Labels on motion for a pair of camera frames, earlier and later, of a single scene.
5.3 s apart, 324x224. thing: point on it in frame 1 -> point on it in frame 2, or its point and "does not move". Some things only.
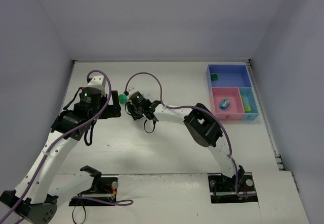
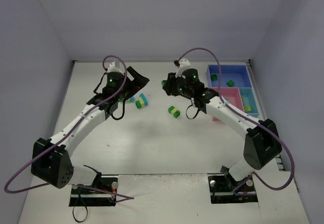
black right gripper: (130, 105) -> (169, 87)
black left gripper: (113, 104) -> (136, 80)
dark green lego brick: (214, 77) does not move
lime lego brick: (247, 108) does not move
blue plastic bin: (230, 75) does not move
